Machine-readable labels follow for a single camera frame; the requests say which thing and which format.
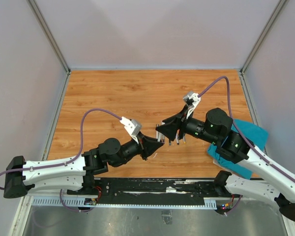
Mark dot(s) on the aluminium frame post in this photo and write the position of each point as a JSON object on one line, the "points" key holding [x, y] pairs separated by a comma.
{"points": [[263, 35], [45, 28]]}

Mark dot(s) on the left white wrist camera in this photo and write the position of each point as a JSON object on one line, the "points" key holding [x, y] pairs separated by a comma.
{"points": [[132, 127]]}

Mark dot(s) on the white pen dark barrel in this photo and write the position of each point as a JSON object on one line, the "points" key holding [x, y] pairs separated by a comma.
{"points": [[161, 137]]}

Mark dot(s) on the white pen black end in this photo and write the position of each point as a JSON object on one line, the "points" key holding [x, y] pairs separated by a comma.
{"points": [[157, 135]]}

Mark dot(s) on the left aluminium frame post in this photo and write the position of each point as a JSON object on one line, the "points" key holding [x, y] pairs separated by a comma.
{"points": [[45, 28]]}

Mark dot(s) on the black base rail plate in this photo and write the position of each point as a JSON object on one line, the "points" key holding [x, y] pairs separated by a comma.
{"points": [[152, 188]]}

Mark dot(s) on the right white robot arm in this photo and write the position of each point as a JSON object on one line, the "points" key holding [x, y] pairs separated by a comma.
{"points": [[279, 189]]}

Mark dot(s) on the grey slotted cable duct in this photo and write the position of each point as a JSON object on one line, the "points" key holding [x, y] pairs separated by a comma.
{"points": [[184, 203]]}

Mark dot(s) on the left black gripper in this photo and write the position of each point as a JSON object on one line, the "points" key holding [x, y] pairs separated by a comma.
{"points": [[149, 145]]}

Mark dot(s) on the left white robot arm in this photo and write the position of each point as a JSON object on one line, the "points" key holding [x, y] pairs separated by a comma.
{"points": [[74, 174]]}

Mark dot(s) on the right aluminium frame post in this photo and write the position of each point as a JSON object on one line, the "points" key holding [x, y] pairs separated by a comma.
{"points": [[263, 35]]}

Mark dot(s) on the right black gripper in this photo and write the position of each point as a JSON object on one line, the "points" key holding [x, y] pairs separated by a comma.
{"points": [[169, 128]]}

